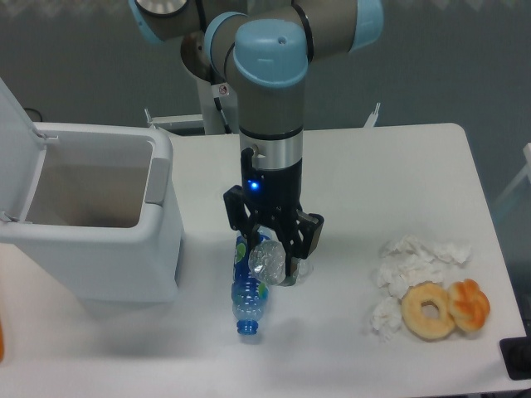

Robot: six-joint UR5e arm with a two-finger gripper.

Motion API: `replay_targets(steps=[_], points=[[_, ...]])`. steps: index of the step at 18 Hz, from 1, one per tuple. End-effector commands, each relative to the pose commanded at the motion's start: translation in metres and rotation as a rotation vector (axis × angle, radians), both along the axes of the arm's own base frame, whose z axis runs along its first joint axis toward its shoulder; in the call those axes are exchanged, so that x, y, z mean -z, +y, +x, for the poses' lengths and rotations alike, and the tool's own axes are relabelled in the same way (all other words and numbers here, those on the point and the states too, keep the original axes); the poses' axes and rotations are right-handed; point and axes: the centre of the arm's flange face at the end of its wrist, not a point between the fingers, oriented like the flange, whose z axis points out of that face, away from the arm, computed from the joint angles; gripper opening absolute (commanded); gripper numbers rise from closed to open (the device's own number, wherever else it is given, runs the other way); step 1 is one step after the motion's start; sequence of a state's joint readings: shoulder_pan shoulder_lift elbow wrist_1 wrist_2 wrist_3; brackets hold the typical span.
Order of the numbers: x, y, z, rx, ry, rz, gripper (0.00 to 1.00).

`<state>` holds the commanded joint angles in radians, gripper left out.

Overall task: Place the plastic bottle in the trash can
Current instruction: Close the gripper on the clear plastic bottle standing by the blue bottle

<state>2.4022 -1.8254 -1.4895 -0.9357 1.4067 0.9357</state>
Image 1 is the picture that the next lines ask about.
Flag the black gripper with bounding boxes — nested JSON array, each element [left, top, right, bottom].
[[223, 148, 324, 286]]

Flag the clear plastic bottle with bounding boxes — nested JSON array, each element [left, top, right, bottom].
[[248, 240, 314, 286]]

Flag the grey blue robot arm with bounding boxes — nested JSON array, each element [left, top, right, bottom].
[[130, 1, 384, 286]]

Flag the blue plastic bottle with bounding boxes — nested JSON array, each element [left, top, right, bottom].
[[231, 233, 269, 336]]

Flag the white trash can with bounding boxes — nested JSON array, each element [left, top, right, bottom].
[[1, 124, 183, 303]]

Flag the white trash can lid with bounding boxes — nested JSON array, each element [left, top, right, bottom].
[[1, 83, 58, 222]]

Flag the small crumpled white tissue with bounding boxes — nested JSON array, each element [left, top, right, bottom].
[[369, 297, 402, 342]]

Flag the orange glazed bread roll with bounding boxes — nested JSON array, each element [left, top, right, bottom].
[[447, 279, 490, 332]]

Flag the black device at edge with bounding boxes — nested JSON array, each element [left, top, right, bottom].
[[499, 337, 530, 381]]

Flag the orange object at edge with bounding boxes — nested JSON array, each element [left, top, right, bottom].
[[0, 309, 6, 363]]

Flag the ring donut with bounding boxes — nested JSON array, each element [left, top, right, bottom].
[[401, 283, 455, 340]]

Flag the white frame at right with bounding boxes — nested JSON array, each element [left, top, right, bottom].
[[492, 143, 530, 222]]

